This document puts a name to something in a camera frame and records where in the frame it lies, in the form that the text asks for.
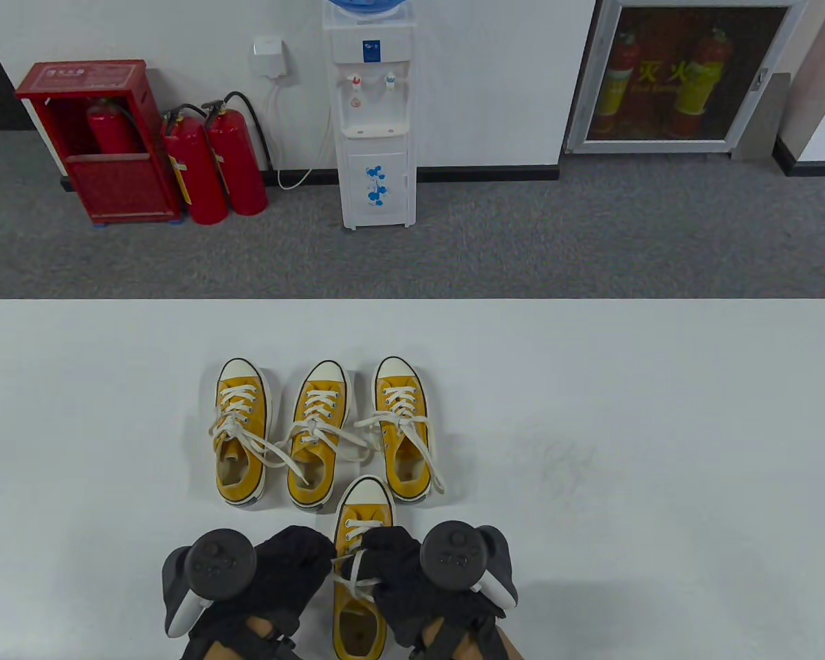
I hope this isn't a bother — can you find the person's right forearm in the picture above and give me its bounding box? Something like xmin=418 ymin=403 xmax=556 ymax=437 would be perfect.
xmin=412 ymin=615 xmax=523 ymax=660

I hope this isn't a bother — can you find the silver framed glass cabinet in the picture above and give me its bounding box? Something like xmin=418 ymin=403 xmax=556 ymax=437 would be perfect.
xmin=564 ymin=0 xmax=809 ymax=155

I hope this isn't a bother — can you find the white water dispenser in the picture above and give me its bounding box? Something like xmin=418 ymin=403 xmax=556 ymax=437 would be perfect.
xmin=322 ymin=7 xmax=418 ymax=231

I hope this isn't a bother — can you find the person's left hand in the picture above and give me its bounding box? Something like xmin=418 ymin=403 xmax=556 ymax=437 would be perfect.
xmin=182 ymin=526 xmax=338 ymax=650

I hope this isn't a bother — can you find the white shoe lace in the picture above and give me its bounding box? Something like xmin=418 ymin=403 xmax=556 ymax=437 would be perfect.
xmin=353 ymin=385 xmax=444 ymax=496
xmin=208 ymin=385 xmax=311 ymax=483
xmin=275 ymin=388 xmax=375 ymax=475
xmin=331 ymin=519 xmax=386 ymax=599

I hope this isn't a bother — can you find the red extinguisher cabinet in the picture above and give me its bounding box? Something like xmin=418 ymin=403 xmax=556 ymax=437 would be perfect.
xmin=15 ymin=60 xmax=183 ymax=226

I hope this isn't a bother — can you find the white power cable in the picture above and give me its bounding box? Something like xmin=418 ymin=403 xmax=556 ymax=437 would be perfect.
xmin=267 ymin=76 xmax=334 ymax=190

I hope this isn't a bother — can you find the dark grey hand controller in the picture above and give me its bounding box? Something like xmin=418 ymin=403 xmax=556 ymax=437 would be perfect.
xmin=162 ymin=528 xmax=257 ymax=639
xmin=420 ymin=520 xmax=520 ymax=609

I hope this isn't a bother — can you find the blue water bottle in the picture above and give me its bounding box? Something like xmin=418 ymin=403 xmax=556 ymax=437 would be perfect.
xmin=324 ymin=0 xmax=408 ymax=21

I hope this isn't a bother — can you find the white wall box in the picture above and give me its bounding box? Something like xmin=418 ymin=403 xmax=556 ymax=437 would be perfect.
xmin=252 ymin=38 xmax=291 ymax=82

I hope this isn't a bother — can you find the yellow canvas shoe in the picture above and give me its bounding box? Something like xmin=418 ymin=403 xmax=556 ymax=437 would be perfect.
xmin=287 ymin=360 xmax=353 ymax=509
xmin=332 ymin=474 xmax=396 ymax=660
xmin=214 ymin=358 xmax=274 ymax=509
xmin=373 ymin=356 xmax=432 ymax=503

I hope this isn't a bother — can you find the person's right hand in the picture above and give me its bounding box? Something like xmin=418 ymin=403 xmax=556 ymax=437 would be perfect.
xmin=357 ymin=526 xmax=506 ymax=648

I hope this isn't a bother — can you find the person's left forearm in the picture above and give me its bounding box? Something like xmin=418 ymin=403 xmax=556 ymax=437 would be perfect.
xmin=182 ymin=615 xmax=303 ymax=660

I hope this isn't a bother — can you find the red yellow fire extinguisher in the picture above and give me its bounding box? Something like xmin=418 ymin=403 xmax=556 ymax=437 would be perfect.
xmin=595 ymin=31 xmax=640 ymax=135
xmin=674 ymin=27 xmax=729 ymax=135

